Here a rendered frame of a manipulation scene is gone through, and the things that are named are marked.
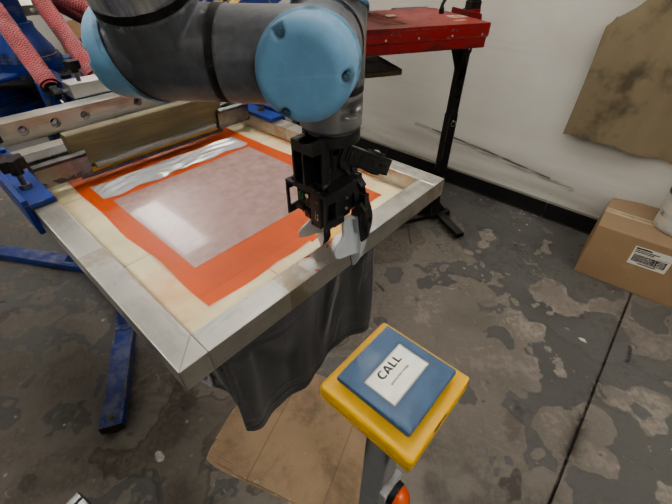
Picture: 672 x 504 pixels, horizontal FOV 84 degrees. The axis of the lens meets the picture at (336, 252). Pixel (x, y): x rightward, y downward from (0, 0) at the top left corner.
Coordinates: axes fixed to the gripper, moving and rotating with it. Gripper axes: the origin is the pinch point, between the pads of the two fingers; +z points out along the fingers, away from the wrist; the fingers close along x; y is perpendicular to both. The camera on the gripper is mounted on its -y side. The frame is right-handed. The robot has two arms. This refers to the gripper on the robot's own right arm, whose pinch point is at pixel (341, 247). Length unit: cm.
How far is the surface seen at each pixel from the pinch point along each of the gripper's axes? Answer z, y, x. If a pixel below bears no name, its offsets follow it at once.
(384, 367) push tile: 1.0, 12.4, 17.6
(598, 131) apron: 37, -193, 7
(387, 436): 2.8, 17.9, 22.2
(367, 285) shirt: 27.7, -18.8, -7.5
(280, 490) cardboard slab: 96, 15, -11
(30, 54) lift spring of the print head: -13, 6, -109
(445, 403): 2.8, 10.6, 24.9
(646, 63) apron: 5, -195, 12
